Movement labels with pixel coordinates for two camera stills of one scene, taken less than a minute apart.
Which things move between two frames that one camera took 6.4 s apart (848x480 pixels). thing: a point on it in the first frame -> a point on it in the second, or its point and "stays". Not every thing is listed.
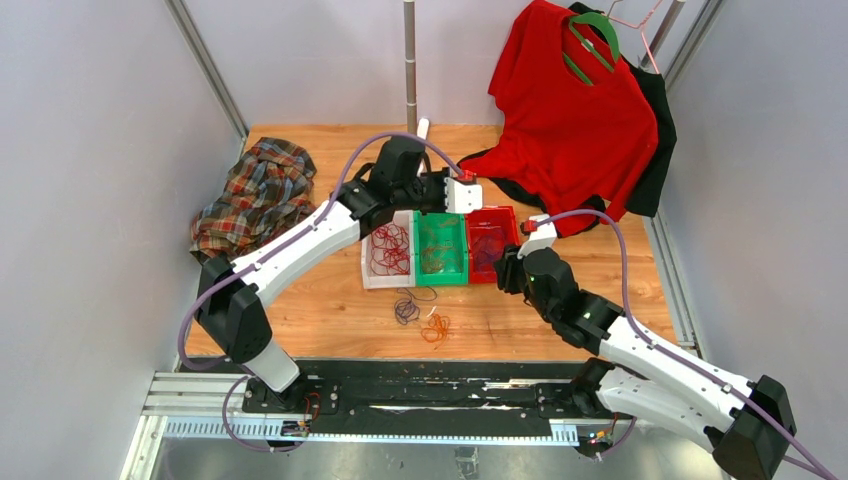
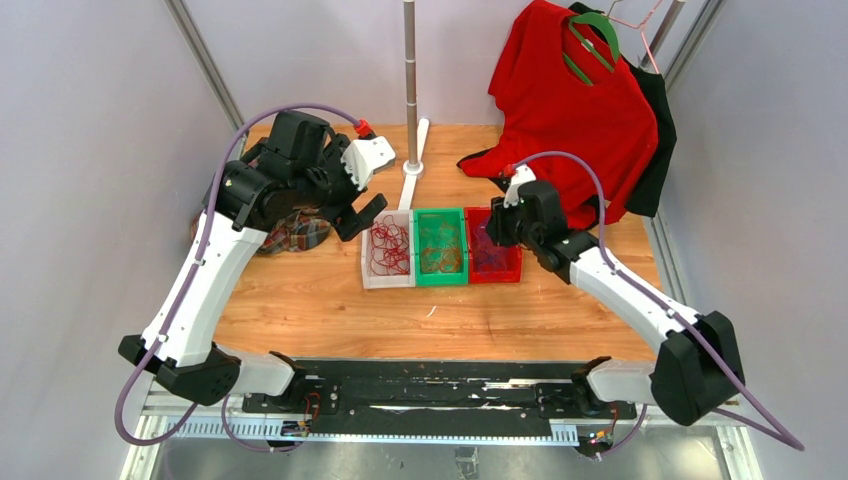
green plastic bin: (440, 249) stays
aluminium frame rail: (182, 17) stays
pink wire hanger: (640, 27) stays
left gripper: (440, 178) -> (332, 159)
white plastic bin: (388, 253) stays
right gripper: (507, 268) -> (496, 225)
